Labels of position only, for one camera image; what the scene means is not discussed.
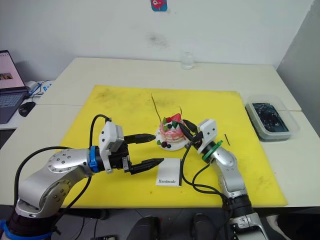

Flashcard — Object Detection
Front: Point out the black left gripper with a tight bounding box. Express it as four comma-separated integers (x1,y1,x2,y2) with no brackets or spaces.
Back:
109,133,165,175

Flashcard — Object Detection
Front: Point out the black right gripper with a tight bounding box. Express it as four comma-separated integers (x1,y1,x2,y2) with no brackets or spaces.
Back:
179,119,205,149

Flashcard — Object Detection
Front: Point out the small fruit cream cake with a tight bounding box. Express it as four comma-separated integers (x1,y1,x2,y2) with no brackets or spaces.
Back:
159,113,187,149

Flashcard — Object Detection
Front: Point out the white Handmade matchbox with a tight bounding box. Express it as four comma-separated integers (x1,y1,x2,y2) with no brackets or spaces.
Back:
155,157,184,188

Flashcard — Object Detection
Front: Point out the white round plate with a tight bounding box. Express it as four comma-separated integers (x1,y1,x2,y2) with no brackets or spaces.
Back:
155,126,192,152

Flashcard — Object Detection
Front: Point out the green right wrist clamp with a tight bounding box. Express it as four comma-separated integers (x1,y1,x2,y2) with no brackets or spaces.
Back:
201,140,224,164

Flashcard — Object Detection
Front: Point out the long thin candle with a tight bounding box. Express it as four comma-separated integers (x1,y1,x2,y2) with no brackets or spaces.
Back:
150,93,163,121

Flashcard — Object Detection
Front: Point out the yellow foam mat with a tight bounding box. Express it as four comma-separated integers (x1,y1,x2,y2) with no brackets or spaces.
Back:
59,84,288,209

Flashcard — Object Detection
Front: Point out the blue left wrist clamp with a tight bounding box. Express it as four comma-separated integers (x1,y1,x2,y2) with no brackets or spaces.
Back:
88,145,100,174

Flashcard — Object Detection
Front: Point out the clear glass cup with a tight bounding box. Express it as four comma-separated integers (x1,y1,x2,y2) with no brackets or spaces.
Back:
180,50,195,71

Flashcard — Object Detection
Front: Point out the dark rounded shape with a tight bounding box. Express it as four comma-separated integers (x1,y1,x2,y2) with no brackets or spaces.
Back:
191,213,215,240
129,215,161,240

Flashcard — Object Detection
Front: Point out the clear plastic water tub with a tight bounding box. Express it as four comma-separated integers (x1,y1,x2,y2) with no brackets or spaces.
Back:
245,94,301,143

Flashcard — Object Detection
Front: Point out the black computer mouse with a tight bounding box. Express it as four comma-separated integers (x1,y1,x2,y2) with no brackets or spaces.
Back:
18,101,37,118

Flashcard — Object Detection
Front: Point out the white power adapter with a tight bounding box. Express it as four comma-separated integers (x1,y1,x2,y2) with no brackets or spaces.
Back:
24,80,39,92

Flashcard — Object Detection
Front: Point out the open laptop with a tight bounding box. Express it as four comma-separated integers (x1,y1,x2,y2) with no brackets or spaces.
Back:
0,49,29,125

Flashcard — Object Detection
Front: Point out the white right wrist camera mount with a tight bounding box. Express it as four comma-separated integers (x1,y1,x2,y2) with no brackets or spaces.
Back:
196,119,217,155

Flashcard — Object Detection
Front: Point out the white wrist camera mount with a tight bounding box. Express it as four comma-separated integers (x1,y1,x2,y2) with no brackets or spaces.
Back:
98,121,125,174
196,119,217,155

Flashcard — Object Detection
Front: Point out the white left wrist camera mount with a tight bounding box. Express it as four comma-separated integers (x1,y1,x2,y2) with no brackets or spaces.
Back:
98,121,125,174

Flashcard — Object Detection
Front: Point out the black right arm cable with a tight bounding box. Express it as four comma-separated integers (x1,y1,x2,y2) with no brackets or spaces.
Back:
179,134,235,240

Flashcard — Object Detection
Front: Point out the blue red wall sticker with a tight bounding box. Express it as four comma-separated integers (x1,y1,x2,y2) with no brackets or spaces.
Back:
150,0,169,13

